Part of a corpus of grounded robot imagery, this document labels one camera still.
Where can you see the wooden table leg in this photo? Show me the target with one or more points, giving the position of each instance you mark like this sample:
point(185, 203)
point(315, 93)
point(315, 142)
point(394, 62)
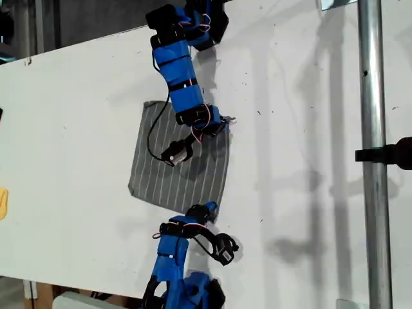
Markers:
point(40, 294)

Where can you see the yellow object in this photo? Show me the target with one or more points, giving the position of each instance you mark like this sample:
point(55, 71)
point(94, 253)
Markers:
point(3, 202)

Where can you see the steel post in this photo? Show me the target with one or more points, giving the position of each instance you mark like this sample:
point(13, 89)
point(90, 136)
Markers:
point(375, 128)

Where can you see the black clamp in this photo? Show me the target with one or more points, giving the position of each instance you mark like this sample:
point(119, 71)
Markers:
point(386, 154)

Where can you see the black camera box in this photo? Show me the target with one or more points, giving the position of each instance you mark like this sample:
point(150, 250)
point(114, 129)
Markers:
point(225, 249)
point(177, 154)

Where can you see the white box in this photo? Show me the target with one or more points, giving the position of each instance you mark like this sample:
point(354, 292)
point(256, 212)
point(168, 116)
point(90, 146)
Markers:
point(83, 302)

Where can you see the grey white-striped towel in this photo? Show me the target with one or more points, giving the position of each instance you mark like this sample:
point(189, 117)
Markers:
point(154, 180)

